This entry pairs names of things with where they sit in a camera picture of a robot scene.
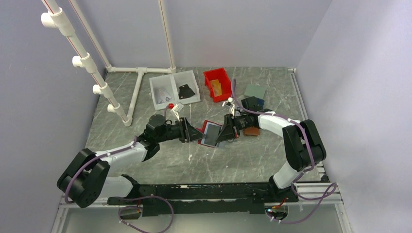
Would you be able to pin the brown card holder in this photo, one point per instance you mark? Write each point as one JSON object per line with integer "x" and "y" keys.
{"x": 251, "y": 131}

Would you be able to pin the red card holder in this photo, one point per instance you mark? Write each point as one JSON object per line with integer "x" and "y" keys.
{"x": 201, "y": 141}

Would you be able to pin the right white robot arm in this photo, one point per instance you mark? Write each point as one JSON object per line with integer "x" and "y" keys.
{"x": 304, "y": 148}

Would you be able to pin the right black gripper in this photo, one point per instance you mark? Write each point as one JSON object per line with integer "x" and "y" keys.
{"x": 228, "y": 133}

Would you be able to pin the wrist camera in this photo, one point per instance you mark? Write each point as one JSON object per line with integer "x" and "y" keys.
{"x": 229, "y": 103}
{"x": 175, "y": 109}

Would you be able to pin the white pvc pipe frame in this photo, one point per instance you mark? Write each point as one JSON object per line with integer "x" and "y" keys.
{"x": 56, "y": 18}

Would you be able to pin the orange card in bin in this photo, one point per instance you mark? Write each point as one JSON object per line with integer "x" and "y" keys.
{"x": 216, "y": 87}

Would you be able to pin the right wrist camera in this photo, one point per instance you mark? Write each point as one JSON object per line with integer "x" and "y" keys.
{"x": 229, "y": 103}

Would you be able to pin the green card holder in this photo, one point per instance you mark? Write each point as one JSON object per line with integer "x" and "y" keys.
{"x": 255, "y": 91}

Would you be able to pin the red plastic bin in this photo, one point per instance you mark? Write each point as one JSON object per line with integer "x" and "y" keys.
{"x": 221, "y": 75}

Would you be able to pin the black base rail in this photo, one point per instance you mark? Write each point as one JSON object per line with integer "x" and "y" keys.
{"x": 204, "y": 198}

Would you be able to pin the cards in white tray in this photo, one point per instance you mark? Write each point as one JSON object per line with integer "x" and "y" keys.
{"x": 161, "y": 95}

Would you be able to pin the white divided tray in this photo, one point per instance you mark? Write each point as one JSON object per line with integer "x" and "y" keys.
{"x": 171, "y": 82}

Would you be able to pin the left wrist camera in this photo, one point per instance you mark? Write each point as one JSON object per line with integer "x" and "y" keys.
{"x": 175, "y": 109}

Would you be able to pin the black credit card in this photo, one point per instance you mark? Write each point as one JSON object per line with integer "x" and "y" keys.
{"x": 211, "y": 133}

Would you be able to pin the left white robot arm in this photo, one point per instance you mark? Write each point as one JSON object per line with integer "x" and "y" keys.
{"x": 90, "y": 174}

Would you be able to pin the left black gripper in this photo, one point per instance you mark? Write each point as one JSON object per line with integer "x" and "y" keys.
{"x": 188, "y": 132}

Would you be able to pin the blue card holder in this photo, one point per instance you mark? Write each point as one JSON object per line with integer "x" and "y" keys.
{"x": 259, "y": 104}

